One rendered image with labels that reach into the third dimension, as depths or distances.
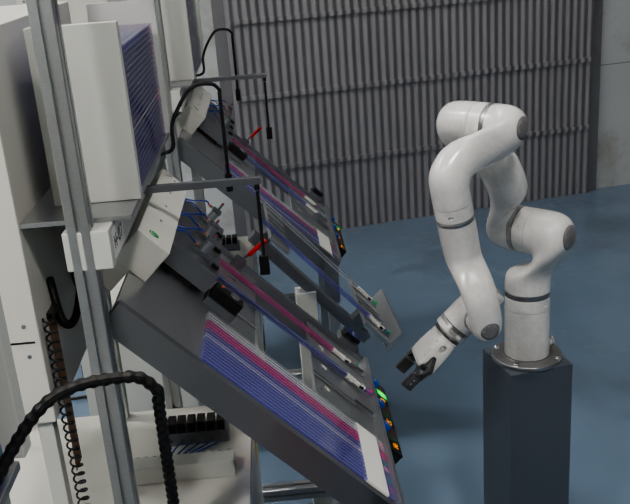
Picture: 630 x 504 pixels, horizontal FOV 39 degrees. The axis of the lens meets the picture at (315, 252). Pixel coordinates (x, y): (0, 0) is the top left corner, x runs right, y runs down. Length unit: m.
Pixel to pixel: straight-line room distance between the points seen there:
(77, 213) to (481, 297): 0.97
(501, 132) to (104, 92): 0.87
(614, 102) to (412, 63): 1.52
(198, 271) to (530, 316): 0.92
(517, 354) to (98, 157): 1.29
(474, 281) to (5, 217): 1.05
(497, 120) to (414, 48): 3.70
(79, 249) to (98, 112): 0.25
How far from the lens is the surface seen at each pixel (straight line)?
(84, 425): 2.52
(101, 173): 1.67
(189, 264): 1.93
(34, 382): 1.73
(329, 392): 2.08
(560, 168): 6.28
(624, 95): 6.47
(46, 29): 1.49
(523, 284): 2.36
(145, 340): 1.65
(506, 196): 2.20
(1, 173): 1.59
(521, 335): 2.42
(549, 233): 2.27
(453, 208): 2.01
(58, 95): 1.50
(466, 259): 2.08
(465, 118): 2.06
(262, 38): 5.42
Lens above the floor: 1.83
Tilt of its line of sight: 20 degrees down
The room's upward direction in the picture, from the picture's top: 4 degrees counter-clockwise
